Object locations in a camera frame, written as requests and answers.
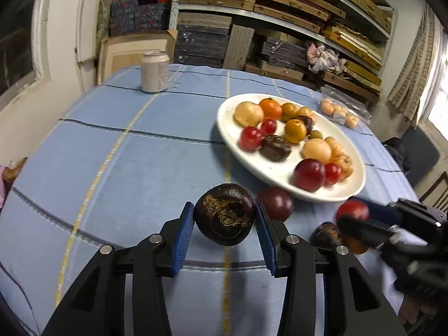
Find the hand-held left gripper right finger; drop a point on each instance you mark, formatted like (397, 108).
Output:
(266, 241)

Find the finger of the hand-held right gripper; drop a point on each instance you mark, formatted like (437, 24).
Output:
(381, 213)
(364, 231)

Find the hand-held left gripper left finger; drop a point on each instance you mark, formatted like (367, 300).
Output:
(183, 241)

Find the orange mandarin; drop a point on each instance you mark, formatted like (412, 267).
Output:
(353, 246)
(271, 108)

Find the dark red plum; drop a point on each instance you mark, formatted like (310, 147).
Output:
(309, 175)
(276, 203)

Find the large dark water chestnut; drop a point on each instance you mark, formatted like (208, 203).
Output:
(224, 214)

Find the striped pale persimmon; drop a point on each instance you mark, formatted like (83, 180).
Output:
(344, 164)

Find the white oval plate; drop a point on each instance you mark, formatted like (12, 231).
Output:
(280, 178)

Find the pale round fruit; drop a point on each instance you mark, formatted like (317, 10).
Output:
(316, 150)

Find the small tan longan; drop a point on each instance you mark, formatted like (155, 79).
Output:
(316, 135)

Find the yellow-green mandarin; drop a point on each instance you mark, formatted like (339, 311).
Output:
(295, 131)

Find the small red tomato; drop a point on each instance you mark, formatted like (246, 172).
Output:
(268, 126)

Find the spotted orange fruit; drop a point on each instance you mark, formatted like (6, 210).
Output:
(305, 111)

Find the pale yellow pear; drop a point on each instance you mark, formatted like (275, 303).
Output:
(249, 113)

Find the small green mandarin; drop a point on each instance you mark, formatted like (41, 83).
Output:
(289, 111)

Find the person's right hand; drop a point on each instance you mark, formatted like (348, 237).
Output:
(409, 309)

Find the black jacket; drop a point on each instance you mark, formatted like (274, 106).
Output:
(397, 154)

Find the blue-grey chair cushion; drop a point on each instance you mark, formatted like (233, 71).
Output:
(420, 154)

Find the blue checked tablecloth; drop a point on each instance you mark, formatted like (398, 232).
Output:
(140, 164)

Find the clear plastic clamshell box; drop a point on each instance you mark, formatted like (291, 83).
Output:
(350, 103)

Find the bright window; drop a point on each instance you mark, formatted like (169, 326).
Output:
(439, 101)

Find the beige patterned curtain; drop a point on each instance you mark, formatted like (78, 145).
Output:
(413, 70)

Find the crumpled pink plastic bag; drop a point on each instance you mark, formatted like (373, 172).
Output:
(323, 57)

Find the white drink can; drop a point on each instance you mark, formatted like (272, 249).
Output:
(154, 73)

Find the stack of dark grey boxes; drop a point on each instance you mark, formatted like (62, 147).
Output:
(201, 42)
(283, 54)

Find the beige framed panel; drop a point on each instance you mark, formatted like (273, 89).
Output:
(129, 54)

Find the grey woven upright board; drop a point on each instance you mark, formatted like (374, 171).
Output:
(238, 47)

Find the stack of patterned blue boxes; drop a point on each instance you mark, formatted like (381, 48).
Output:
(138, 12)

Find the white metal shelf rack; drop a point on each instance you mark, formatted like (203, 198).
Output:
(217, 8)

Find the white panel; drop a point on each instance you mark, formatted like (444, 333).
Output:
(89, 17)

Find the dark window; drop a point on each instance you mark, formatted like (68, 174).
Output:
(17, 49)

